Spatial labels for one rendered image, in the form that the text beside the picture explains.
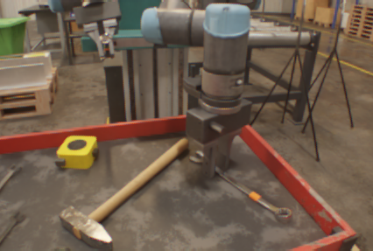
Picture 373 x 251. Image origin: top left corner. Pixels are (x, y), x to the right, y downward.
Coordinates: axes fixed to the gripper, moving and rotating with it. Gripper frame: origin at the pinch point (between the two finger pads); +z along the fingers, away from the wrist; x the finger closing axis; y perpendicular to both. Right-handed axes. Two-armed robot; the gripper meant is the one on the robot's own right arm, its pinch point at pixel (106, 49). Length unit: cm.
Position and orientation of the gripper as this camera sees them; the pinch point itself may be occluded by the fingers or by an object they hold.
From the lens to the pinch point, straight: 84.8
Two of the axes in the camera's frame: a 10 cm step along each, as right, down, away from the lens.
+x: -9.4, 2.5, -2.4
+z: 2.3, 9.6, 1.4
